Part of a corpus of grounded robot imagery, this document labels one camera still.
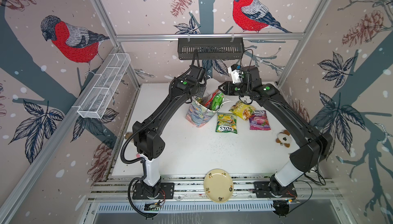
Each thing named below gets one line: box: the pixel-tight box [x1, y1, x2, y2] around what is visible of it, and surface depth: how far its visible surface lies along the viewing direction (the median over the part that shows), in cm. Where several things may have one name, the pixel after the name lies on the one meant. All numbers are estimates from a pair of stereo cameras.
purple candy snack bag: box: [248, 109, 272, 131], surface depth 97 cm
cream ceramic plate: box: [203, 168, 234, 204], surface depth 76 cm
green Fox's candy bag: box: [215, 112, 238, 134], surface depth 97 cm
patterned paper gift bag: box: [185, 95, 225, 128], surface depth 84 cm
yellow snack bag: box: [228, 100, 256, 121], surface depth 103 cm
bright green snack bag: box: [211, 92, 224, 111], surface depth 89 cm
